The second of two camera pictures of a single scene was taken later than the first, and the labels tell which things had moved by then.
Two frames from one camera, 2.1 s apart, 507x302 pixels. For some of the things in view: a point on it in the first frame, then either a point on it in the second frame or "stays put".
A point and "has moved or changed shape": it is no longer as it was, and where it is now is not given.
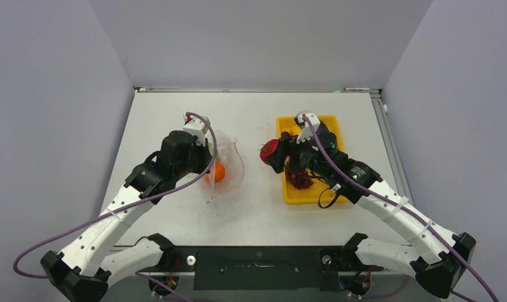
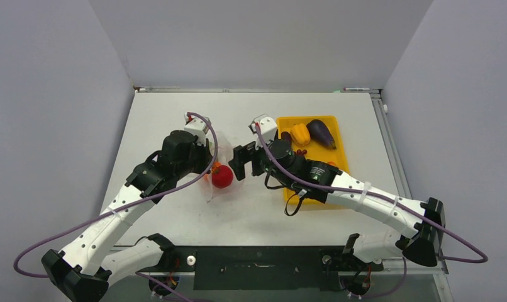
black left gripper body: x=197 y=162 stays put
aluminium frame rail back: x=231 y=89 stays put
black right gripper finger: x=285 y=150 -> x=243 y=154
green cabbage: x=211 y=150 stays put
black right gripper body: x=302 y=156 -> x=280 y=176
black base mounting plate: x=266 y=268 stays put
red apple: x=269 y=147 has moved or changed shape
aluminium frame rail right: x=391 y=145 stays put
